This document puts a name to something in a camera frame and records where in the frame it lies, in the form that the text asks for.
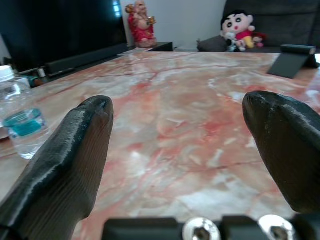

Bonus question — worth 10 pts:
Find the black-haired boy plush doll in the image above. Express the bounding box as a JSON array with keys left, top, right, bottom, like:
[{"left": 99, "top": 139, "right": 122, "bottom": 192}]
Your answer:
[{"left": 219, "top": 9, "right": 256, "bottom": 53}]

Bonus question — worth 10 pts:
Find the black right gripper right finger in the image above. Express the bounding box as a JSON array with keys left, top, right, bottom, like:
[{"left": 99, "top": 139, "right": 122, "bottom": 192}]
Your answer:
[{"left": 242, "top": 90, "right": 320, "bottom": 215}]

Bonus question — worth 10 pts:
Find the pink marble table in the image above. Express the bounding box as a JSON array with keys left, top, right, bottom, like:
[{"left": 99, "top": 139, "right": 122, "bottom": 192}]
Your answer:
[{"left": 0, "top": 51, "right": 320, "bottom": 240}]

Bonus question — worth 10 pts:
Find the black flat television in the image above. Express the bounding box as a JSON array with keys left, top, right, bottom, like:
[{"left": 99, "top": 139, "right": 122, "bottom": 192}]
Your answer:
[{"left": 0, "top": 0, "right": 128, "bottom": 69}]

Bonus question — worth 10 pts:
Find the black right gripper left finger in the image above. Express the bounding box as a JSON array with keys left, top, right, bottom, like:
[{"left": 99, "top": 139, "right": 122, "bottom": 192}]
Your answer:
[{"left": 0, "top": 95, "right": 115, "bottom": 240}]

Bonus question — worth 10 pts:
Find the dark grey fabric sofa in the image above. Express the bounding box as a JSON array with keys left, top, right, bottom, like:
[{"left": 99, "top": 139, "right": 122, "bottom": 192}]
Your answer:
[{"left": 197, "top": 0, "right": 320, "bottom": 53}]

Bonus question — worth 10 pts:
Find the clear plastic water bottle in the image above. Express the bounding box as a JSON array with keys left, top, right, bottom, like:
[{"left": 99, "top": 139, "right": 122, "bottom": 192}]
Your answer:
[{"left": 0, "top": 65, "right": 50, "bottom": 160}]

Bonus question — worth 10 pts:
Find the small red-haired plush doll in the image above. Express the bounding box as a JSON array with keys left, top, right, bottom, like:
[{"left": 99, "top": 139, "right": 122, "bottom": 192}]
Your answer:
[{"left": 251, "top": 31, "right": 268, "bottom": 48}]

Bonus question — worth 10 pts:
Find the red laughing Buddha statue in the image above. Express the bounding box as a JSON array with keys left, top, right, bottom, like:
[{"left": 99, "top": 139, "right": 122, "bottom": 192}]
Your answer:
[{"left": 124, "top": 0, "right": 158, "bottom": 48}]

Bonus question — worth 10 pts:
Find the black soundbar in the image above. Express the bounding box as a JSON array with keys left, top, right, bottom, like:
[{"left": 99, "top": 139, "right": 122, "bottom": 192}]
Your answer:
[{"left": 44, "top": 43, "right": 129, "bottom": 76}]

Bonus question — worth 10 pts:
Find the black folding tablet stand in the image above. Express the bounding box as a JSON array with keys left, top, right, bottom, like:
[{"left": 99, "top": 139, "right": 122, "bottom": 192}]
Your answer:
[{"left": 266, "top": 44, "right": 320, "bottom": 80}]

